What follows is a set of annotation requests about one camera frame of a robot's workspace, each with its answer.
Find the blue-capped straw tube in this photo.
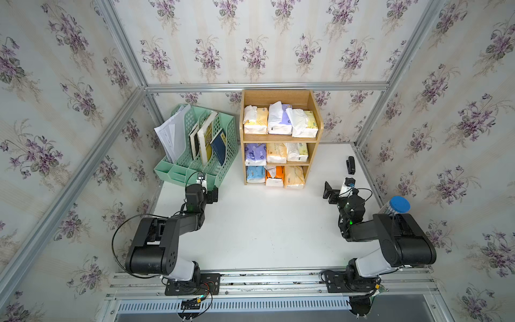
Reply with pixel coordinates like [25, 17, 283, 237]
[378, 196, 411, 215]

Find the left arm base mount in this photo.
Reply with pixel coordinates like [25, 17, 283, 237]
[164, 273, 221, 296]

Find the beige tissue pack shelf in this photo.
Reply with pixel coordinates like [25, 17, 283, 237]
[266, 142, 287, 164]
[284, 166, 305, 189]

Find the orange white tissue pack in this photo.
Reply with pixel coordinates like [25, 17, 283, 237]
[265, 166, 284, 187]

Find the green yellow tissue pack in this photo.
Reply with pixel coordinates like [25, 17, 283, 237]
[286, 108, 319, 138]

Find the beige tissue pack bottom shelf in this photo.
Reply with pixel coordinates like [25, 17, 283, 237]
[284, 166, 305, 189]

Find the dark blue book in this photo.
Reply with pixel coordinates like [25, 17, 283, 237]
[211, 129, 227, 166]

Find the white cover book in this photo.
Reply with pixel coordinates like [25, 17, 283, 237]
[189, 123, 200, 160]

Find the purple wet wipes pack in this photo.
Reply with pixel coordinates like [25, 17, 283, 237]
[244, 143, 267, 166]

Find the green plastic file organizer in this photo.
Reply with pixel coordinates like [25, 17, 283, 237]
[154, 105, 239, 190]

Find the aluminium rail frame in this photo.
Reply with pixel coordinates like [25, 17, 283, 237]
[96, 268, 454, 321]

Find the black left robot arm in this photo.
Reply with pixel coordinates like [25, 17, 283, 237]
[124, 183, 219, 287]

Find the small black stapler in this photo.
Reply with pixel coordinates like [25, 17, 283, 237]
[346, 156, 356, 175]

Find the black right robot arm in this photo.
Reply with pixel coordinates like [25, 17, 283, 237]
[323, 179, 437, 279]

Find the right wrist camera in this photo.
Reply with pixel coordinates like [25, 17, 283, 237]
[339, 177, 355, 196]

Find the orange yellow tissue pack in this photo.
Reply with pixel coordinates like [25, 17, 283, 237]
[243, 105, 268, 135]

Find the white paper stack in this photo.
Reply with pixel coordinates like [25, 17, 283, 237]
[154, 105, 191, 163]

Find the blue tissue pack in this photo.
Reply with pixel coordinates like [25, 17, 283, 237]
[246, 166, 266, 184]

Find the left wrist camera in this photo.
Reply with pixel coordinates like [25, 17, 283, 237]
[196, 173, 208, 193]

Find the yellow cover book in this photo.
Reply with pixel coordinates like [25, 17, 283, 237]
[197, 111, 218, 166]

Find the white green tissue pack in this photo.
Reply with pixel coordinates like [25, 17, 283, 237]
[285, 142, 308, 162]

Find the wooden three-tier shelf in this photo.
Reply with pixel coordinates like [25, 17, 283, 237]
[240, 90, 324, 180]

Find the purple white tissue pack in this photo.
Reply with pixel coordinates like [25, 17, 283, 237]
[268, 101, 292, 136]

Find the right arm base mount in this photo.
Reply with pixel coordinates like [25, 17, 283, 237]
[321, 270, 381, 294]

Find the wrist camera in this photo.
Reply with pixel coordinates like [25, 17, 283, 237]
[196, 173, 208, 193]
[339, 177, 355, 196]

